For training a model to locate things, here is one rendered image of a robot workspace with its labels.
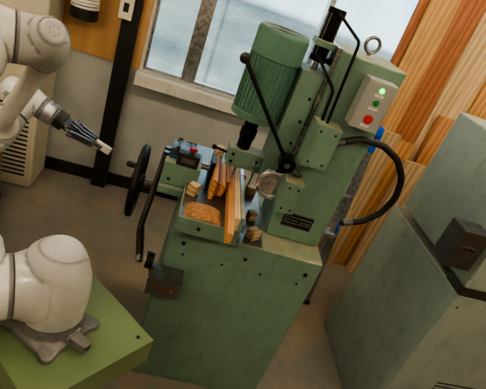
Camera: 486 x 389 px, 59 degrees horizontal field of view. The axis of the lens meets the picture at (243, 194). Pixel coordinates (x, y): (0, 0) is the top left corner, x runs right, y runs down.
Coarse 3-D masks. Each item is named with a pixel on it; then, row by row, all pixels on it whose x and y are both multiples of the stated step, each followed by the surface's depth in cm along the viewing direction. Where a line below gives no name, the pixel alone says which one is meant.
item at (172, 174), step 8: (168, 160) 156; (176, 160) 158; (200, 160) 164; (168, 168) 156; (176, 168) 156; (184, 168) 156; (200, 168) 158; (160, 176) 157; (168, 176) 157; (176, 176) 157; (184, 176) 157; (192, 176) 157; (176, 184) 159; (184, 184) 159
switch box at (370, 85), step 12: (372, 84) 131; (384, 84) 132; (360, 96) 134; (372, 96) 133; (384, 96) 133; (360, 108) 135; (384, 108) 135; (348, 120) 139; (360, 120) 137; (372, 132) 139
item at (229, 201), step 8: (232, 168) 172; (232, 192) 155; (232, 200) 150; (232, 208) 146; (232, 216) 141; (224, 224) 143; (232, 224) 137; (224, 232) 138; (232, 232) 133; (224, 240) 134
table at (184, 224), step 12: (204, 156) 183; (204, 180) 165; (168, 192) 158; (180, 192) 158; (204, 192) 157; (180, 204) 153; (216, 204) 152; (180, 216) 139; (180, 228) 141; (192, 228) 141; (204, 228) 141; (216, 228) 141; (216, 240) 144
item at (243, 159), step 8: (232, 144) 159; (232, 152) 157; (240, 152) 157; (248, 152) 158; (256, 152) 160; (224, 160) 159; (232, 160) 158; (240, 160) 158; (248, 160) 158; (256, 160) 158; (248, 168) 160; (256, 168) 160
